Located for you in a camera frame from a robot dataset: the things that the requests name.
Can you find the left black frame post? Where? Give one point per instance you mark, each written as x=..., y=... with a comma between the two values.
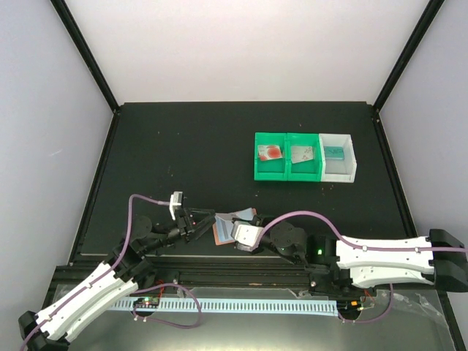
x=76, y=35

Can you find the black frame post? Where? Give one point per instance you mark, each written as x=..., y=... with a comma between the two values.
x=425, y=21
x=76, y=35

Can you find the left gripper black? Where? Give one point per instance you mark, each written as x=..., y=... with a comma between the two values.
x=183, y=221

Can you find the black aluminium rail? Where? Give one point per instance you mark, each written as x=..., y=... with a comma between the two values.
x=237, y=272

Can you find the brown leather card holder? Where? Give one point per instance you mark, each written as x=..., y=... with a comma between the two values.
x=223, y=225

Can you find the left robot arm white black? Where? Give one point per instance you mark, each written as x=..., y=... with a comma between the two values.
x=56, y=326

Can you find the magnetic stripe card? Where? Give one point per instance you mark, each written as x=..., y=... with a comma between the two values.
x=300, y=154
x=222, y=230

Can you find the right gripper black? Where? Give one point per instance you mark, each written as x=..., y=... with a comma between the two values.
x=258, y=220

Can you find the white bin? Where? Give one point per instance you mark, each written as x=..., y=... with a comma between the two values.
x=339, y=164

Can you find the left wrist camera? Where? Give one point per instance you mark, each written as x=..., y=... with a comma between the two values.
x=175, y=203

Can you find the left circuit board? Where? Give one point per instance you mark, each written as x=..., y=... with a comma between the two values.
x=146, y=303

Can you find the red circle card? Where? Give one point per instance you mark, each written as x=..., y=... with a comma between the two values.
x=269, y=152

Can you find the white flower card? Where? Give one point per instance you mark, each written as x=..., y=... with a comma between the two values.
x=246, y=215

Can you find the left green bin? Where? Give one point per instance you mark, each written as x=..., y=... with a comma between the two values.
x=275, y=170

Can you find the middle green bin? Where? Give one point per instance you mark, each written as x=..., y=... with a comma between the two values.
x=305, y=171

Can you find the green bin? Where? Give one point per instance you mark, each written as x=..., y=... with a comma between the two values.
x=305, y=171
x=275, y=170

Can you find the right circuit board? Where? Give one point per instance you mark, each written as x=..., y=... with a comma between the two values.
x=351, y=306

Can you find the teal card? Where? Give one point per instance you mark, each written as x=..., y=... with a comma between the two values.
x=334, y=153

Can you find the right black frame post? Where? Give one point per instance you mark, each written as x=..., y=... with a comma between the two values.
x=425, y=21

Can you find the circuit board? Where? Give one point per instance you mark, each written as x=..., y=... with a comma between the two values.
x=146, y=303
x=351, y=306

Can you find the white slotted cable duct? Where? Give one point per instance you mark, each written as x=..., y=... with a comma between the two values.
x=234, y=306

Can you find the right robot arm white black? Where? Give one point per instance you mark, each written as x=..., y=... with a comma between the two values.
x=438, y=260

